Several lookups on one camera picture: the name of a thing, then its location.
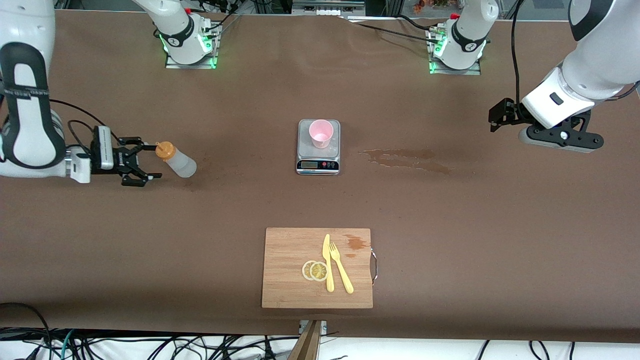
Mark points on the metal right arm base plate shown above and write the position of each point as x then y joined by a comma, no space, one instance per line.
172,65

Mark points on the yellow plastic knife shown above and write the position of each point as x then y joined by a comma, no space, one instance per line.
329,280

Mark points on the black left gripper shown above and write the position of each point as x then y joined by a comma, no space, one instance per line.
506,114

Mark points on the lemon slice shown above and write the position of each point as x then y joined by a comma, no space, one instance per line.
318,271
305,270

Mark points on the silver digital kitchen scale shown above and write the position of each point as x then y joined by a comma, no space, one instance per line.
304,150

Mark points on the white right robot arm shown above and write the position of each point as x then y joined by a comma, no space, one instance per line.
25,25

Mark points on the small metal bracket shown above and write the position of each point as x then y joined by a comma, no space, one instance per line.
324,327

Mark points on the yellow plastic fork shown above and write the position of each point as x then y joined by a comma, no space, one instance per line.
345,280

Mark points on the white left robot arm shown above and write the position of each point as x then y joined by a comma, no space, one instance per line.
600,60

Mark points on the wooden cutting board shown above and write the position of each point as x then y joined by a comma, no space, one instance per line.
290,290

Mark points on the pink plastic cup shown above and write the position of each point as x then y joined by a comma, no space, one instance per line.
320,132

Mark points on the brown table cover sheet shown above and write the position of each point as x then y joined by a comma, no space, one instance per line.
150,250

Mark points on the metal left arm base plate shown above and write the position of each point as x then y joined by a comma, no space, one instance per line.
472,72

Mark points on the wooden post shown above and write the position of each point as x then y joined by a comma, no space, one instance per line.
307,345

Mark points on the clear sauce bottle orange cap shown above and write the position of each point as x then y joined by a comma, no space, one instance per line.
182,165

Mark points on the grey power strip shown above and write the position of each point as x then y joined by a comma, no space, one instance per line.
327,10

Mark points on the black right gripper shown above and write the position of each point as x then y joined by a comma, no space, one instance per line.
120,159

